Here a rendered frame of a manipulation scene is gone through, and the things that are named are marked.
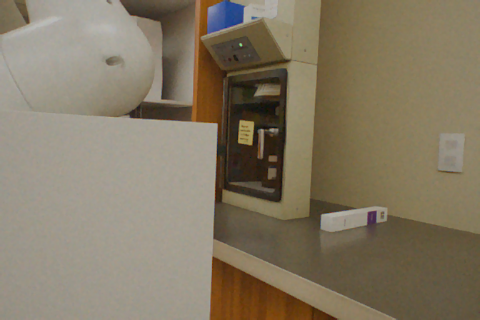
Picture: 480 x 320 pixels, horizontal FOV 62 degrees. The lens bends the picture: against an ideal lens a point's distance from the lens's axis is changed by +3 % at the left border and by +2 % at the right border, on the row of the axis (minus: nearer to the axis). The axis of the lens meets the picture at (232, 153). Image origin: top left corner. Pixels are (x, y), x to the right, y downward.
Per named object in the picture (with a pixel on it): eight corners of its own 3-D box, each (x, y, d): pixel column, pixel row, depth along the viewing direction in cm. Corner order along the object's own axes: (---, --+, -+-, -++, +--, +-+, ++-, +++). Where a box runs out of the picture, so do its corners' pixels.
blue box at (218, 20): (231, 41, 137) (232, 13, 136) (249, 36, 129) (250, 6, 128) (206, 35, 131) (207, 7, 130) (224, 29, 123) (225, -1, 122)
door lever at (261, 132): (273, 159, 119) (268, 158, 121) (276, 128, 118) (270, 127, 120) (260, 159, 115) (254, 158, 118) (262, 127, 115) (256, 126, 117)
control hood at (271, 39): (226, 71, 140) (227, 42, 140) (291, 59, 114) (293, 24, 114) (198, 66, 133) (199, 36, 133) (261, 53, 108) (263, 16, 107)
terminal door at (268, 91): (222, 188, 142) (227, 76, 139) (281, 203, 117) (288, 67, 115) (221, 188, 141) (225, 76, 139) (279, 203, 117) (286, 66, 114)
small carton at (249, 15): (257, 31, 122) (258, 11, 122) (265, 26, 118) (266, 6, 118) (243, 28, 120) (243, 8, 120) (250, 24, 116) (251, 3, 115)
